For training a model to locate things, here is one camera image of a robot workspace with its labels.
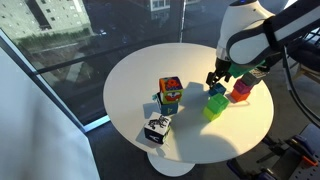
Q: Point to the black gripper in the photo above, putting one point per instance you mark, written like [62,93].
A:
[221,64]

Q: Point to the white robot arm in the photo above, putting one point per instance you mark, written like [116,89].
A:
[260,30]

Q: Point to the green plastic block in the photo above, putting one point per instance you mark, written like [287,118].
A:
[218,102]

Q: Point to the magenta plastic block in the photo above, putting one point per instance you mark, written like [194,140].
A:
[242,87]

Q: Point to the orange plastic block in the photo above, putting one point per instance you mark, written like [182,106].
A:
[238,96]

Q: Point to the grey plastic block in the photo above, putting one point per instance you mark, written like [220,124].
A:
[250,78]

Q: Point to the lime yellow-green plastic block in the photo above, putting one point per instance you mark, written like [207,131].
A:
[210,114]

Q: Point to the orange and green soft cube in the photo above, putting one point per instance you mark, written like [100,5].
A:
[170,89]

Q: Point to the blue soft cube with numeral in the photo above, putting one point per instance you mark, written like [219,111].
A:
[168,108]

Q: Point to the black and white soft cube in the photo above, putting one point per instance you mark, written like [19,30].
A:
[156,128]

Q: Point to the wooden chair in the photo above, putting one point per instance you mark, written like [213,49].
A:
[308,74]

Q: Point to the blue and orange clamp device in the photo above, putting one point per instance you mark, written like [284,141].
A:
[293,156]

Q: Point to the grey window frame post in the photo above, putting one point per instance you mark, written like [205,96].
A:
[183,20]

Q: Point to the white table pedestal base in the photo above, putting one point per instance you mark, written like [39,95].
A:
[170,166]

